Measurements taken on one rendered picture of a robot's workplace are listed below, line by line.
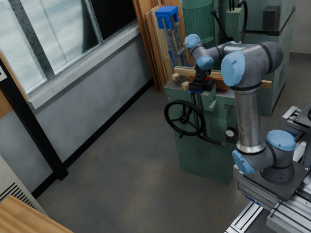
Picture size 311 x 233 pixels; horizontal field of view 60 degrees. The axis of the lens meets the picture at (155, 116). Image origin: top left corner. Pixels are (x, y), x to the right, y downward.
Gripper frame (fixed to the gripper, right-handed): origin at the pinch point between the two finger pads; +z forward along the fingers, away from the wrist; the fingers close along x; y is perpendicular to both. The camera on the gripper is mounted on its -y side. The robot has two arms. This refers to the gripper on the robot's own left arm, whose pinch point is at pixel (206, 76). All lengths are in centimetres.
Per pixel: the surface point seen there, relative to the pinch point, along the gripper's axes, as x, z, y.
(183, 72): 25.5, 19.0, 10.5
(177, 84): 25.1, 15.1, -1.4
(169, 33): 66, 44, 62
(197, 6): 6.7, -28.9, 27.8
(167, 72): 98, 119, 59
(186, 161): 24, 76, -43
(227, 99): -12.5, 13.8, -6.6
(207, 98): -2.8, 4.6, -12.3
